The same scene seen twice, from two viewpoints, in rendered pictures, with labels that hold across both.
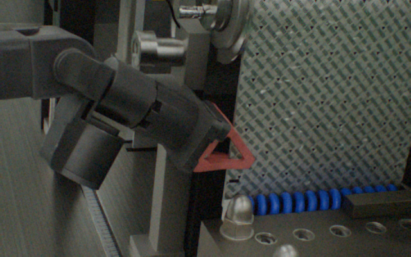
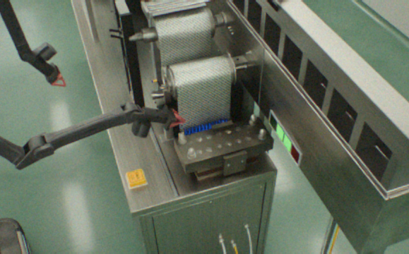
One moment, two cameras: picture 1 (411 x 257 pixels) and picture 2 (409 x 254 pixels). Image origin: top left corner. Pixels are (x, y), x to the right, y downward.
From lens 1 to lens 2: 1.10 m
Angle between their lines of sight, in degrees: 21
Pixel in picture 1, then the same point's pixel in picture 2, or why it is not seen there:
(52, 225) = not seen: hidden behind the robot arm
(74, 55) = (135, 114)
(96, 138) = (143, 127)
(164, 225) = (167, 132)
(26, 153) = not seen: hidden behind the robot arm
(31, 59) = (125, 116)
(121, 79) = (147, 113)
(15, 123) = (121, 92)
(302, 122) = (197, 109)
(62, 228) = not seen: hidden behind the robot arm
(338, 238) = (208, 139)
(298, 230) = (198, 137)
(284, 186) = (196, 123)
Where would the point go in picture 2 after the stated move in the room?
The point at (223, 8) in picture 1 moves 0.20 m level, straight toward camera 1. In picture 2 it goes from (170, 89) to (165, 123)
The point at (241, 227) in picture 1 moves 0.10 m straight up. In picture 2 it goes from (182, 140) to (181, 123)
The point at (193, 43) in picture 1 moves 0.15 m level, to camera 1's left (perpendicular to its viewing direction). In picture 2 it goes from (165, 93) to (131, 92)
